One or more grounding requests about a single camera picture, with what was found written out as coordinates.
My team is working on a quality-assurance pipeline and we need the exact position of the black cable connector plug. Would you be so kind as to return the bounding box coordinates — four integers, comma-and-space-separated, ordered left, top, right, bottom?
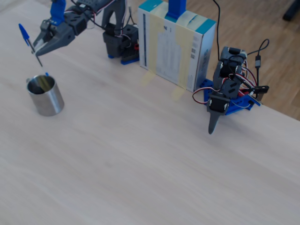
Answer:
252, 85, 270, 94

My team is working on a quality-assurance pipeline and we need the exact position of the black object on floor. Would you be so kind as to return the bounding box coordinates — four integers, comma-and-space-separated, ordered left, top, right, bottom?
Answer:
282, 0, 300, 22

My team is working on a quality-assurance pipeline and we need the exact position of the long black power cable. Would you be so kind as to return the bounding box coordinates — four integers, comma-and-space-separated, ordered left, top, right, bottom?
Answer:
212, 0, 221, 62

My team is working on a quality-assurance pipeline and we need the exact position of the yellow masking tape strip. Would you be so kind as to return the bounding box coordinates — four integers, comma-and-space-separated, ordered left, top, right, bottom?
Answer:
171, 10, 200, 102
140, 2, 169, 89

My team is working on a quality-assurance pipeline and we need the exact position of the blue follower arm base plate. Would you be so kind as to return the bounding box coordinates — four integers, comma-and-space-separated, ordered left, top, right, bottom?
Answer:
107, 53, 141, 66

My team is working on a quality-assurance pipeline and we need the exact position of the red white black servo wire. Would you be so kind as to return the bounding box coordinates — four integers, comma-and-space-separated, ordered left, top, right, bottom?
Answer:
192, 87, 213, 105

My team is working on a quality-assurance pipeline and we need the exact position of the black usb cable with adapter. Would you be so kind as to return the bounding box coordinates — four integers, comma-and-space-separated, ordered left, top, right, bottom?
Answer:
246, 38, 270, 87

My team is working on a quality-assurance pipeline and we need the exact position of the grey leader gripper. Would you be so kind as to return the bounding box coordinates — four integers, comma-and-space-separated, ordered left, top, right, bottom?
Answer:
206, 92, 231, 135

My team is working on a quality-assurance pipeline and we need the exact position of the blue camera mount bracket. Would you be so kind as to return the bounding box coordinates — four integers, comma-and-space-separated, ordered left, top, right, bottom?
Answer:
50, 0, 67, 26

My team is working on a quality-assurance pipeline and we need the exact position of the blue leader arm base plate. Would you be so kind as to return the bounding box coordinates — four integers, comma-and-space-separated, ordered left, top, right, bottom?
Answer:
203, 79, 261, 116

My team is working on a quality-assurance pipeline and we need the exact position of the blue ballpoint pen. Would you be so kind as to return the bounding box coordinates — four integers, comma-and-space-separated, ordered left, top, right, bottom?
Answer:
18, 22, 50, 77

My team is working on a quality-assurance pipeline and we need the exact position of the blue upright post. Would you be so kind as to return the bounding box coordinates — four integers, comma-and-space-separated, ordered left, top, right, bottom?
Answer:
165, 0, 187, 23

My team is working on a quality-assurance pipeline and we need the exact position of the dark grey follower gripper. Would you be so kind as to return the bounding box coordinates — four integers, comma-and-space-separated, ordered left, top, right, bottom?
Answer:
32, 19, 76, 57

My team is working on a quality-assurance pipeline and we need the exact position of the yellow and black marker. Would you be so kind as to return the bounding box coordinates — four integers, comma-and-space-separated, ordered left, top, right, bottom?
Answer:
31, 76, 50, 94

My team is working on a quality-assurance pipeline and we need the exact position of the silver metal cup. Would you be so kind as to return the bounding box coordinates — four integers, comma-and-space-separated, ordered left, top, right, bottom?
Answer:
25, 74, 65, 117

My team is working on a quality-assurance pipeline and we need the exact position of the white and teal cardboard box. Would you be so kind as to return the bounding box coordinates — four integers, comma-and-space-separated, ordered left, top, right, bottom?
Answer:
137, 0, 217, 93

